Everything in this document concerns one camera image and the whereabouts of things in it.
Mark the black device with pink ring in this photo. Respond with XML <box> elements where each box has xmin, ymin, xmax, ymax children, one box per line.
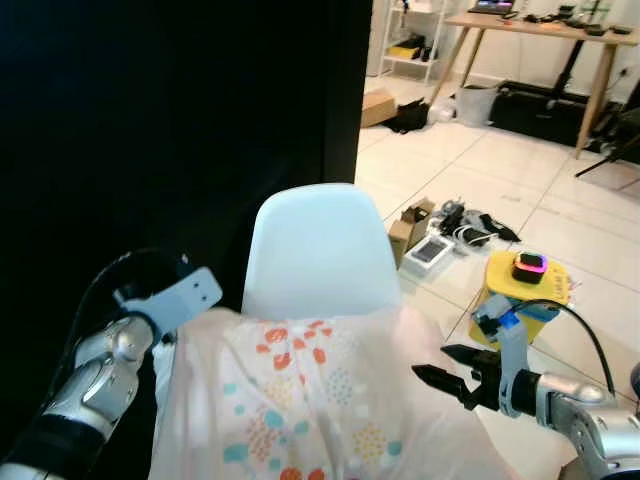
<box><xmin>511</xmin><ymin>252</ymin><xmax>548</xmax><ymax>284</ymax></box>

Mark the flat white device box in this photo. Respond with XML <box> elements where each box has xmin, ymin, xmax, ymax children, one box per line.
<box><xmin>402</xmin><ymin>235</ymin><xmax>456</xmax><ymax>273</ymax></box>

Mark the black bag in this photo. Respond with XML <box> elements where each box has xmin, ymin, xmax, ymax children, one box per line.
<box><xmin>385</xmin><ymin>98</ymin><xmax>433</xmax><ymax>135</ymax></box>

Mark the wooden table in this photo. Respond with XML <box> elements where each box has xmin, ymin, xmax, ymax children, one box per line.
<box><xmin>428</xmin><ymin>10</ymin><xmax>640</xmax><ymax>159</ymax></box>

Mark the long black equipment case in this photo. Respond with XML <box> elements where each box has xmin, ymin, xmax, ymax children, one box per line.
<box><xmin>490</xmin><ymin>80</ymin><xmax>621</xmax><ymax>151</ymax></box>

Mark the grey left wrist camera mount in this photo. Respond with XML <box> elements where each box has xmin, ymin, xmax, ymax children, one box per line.
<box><xmin>113</xmin><ymin>266</ymin><xmax>223</xmax><ymax>336</ymax></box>

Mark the black door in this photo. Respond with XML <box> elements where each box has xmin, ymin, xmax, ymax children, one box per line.
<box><xmin>0</xmin><ymin>0</ymin><xmax>373</xmax><ymax>471</ymax></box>

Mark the yellow plastic bin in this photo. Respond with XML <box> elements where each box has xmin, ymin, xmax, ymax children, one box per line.
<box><xmin>470</xmin><ymin>250</ymin><xmax>571</xmax><ymax>346</ymax></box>

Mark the cream pillow with colourful print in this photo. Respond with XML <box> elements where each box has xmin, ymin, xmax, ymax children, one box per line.
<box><xmin>150</xmin><ymin>303</ymin><xmax>521</xmax><ymax>480</ymax></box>

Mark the white chair with wooden legs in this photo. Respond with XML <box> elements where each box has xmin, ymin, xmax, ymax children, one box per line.
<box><xmin>241</xmin><ymin>184</ymin><xmax>403</xmax><ymax>321</ymax></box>

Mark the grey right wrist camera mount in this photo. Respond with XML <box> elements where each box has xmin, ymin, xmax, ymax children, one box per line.
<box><xmin>472</xmin><ymin>296</ymin><xmax>531</xmax><ymax>416</ymax></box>

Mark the closed cardboard box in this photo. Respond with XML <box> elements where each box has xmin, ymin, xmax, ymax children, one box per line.
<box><xmin>360</xmin><ymin>88</ymin><xmax>398</xmax><ymax>128</ymax></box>

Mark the white wire shelf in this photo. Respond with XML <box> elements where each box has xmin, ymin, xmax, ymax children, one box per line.
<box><xmin>378</xmin><ymin>0</ymin><xmax>446</xmax><ymax>86</ymax></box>

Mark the black tripod stand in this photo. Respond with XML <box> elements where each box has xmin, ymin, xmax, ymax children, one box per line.
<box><xmin>575</xmin><ymin>78</ymin><xmax>640</xmax><ymax>181</ymax></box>

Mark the white bucket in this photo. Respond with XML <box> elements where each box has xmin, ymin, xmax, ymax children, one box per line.
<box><xmin>455</xmin><ymin>84</ymin><xmax>499</xmax><ymax>128</ymax></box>

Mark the small open brown box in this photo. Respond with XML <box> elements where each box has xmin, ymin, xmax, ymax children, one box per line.
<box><xmin>388</xmin><ymin>198</ymin><xmax>437</xmax><ymax>269</ymax></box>

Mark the tangled cable bundle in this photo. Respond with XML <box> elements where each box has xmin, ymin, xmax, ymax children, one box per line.
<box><xmin>437</xmin><ymin>200</ymin><xmax>486</xmax><ymax>247</ymax></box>

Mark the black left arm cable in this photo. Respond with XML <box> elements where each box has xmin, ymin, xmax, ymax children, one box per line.
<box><xmin>75</xmin><ymin>248</ymin><xmax>191</xmax><ymax>341</ymax></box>

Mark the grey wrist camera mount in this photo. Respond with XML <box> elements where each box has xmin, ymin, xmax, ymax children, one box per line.
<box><xmin>472</xmin><ymin>296</ymin><xmax>531</xmax><ymax>416</ymax></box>
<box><xmin>113</xmin><ymin>266</ymin><xmax>223</xmax><ymax>336</ymax></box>

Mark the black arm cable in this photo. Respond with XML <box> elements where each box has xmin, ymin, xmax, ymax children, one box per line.
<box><xmin>500</xmin><ymin>300</ymin><xmax>613</xmax><ymax>396</ymax></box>
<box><xmin>75</xmin><ymin>248</ymin><xmax>191</xmax><ymax>341</ymax></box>

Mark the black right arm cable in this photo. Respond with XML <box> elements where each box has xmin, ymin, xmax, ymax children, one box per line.
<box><xmin>500</xmin><ymin>300</ymin><xmax>613</xmax><ymax>396</ymax></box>

